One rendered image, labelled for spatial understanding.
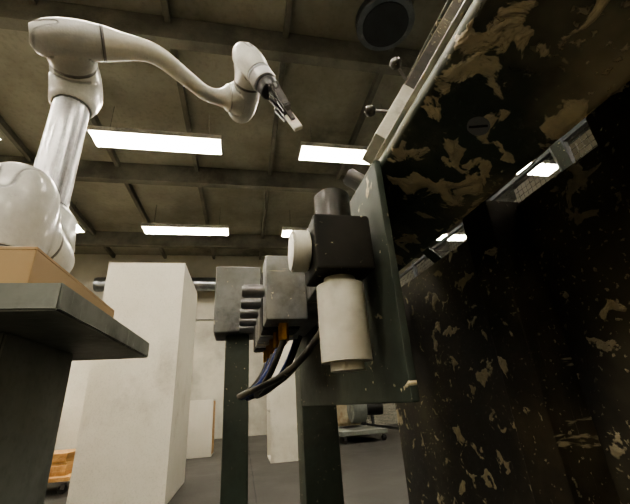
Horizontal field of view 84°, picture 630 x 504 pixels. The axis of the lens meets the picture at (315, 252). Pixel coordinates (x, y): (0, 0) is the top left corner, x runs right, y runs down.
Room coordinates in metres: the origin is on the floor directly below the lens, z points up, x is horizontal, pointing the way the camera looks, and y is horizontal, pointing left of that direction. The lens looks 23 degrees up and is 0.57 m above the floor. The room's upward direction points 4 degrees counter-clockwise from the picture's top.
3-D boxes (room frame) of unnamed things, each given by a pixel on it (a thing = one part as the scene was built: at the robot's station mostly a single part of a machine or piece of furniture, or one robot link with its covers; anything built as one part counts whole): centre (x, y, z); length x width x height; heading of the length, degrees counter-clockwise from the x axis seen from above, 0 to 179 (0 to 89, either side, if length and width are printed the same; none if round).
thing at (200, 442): (5.59, 1.93, 0.36); 0.58 x 0.45 x 0.72; 102
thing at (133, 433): (3.17, 1.51, 0.88); 0.90 x 0.60 x 1.75; 12
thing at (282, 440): (4.78, 0.42, 1.03); 0.60 x 0.58 x 2.05; 12
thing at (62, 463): (3.71, 2.54, 0.15); 0.61 x 0.51 x 0.31; 12
